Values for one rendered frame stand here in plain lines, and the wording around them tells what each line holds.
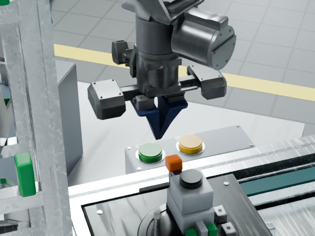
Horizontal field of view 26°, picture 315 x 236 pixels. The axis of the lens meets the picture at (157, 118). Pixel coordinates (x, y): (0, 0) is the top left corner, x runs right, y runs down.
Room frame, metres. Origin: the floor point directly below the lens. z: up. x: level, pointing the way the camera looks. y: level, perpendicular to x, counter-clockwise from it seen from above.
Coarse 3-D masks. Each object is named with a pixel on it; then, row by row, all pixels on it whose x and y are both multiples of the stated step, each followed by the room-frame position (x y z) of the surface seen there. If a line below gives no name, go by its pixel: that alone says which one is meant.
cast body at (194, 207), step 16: (176, 176) 0.67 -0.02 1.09; (192, 176) 0.66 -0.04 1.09; (176, 192) 0.65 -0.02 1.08; (192, 192) 0.64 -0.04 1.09; (208, 192) 0.64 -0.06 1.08; (176, 208) 0.65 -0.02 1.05; (192, 208) 0.64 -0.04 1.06; (208, 208) 0.64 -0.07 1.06; (192, 224) 0.63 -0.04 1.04; (208, 224) 0.64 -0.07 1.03
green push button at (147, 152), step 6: (144, 144) 0.88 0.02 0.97; (150, 144) 0.88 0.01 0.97; (156, 144) 0.88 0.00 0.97; (138, 150) 0.87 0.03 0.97; (144, 150) 0.87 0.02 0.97; (150, 150) 0.87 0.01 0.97; (156, 150) 0.87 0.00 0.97; (162, 150) 0.87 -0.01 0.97; (144, 156) 0.86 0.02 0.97; (150, 156) 0.85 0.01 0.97; (156, 156) 0.86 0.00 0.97
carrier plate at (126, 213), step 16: (224, 176) 0.81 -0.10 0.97; (160, 192) 0.77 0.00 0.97; (224, 192) 0.77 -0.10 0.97; (240, 192) 0.77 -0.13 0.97; (96, 208) 0.73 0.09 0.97; (112, 208) 0.73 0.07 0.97; (128, 208) 0.73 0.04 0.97; (144, 208) 0.73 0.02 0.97; (224, 208) 0.73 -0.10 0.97; (240, 208) 0.73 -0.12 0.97; (96, 224) 0.70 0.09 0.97; (112, 224) 0.70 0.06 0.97; (128, 224) 0.70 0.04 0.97; (240, 224) 0.70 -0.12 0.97; (256, 224) 0.70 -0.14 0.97
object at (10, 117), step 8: (0, 88) 0.57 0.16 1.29; (0, 96) 0.56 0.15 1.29; (0, 104) 0.55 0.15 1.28; (8, 104) 0.63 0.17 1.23; (0, 112) 0.54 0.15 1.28; (8, 112) 0.60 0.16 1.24; (0, 120) 0.53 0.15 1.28; (8, 120) 0.59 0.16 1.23; (0, 128) 0.52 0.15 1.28; (8, 128) 0.58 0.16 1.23; (0, 136) 0.51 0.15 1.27; (0, 144) 0.50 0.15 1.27; (0, 152) 0.49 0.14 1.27
